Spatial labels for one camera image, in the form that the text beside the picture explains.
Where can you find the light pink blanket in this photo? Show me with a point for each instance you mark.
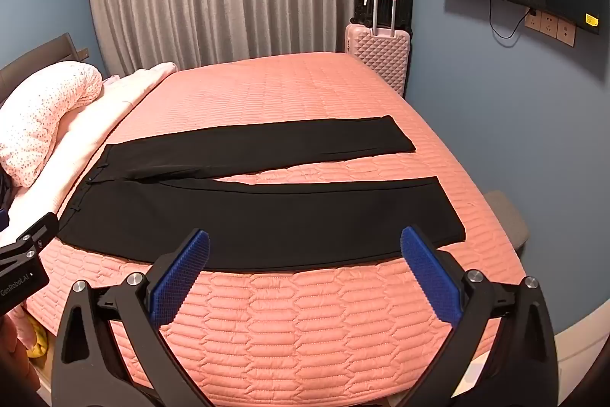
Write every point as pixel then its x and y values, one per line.
pixel 119 97

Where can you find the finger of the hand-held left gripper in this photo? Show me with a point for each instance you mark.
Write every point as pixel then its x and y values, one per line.
pixel 33 237

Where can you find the black pants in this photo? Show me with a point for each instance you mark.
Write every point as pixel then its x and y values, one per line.
pixel 262 221

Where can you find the grey headboard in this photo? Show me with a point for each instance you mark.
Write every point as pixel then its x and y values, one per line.
pixel 47 52

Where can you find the pink suitcase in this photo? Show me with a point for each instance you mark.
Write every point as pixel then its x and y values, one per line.
pixel 376 54

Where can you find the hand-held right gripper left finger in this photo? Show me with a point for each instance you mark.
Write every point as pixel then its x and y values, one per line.
pixel 183 276

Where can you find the pink quilted bed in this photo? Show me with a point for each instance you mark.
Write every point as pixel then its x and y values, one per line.
pixel 286 92

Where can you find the pink floral pillow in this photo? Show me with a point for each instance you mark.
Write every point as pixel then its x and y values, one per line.
pixel 43 111

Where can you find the yellow item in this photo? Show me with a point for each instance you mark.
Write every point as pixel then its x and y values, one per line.
pixel 38 342

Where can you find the beige wall socket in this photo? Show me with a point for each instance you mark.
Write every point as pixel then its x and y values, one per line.
pixel 566 32
pixel 533 23
pixel 549 25

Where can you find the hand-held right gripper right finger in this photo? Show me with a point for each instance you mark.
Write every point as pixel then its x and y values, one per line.
pixel 429 278

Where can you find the dark cloth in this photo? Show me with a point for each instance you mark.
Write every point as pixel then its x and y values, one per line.
pixel 4 187

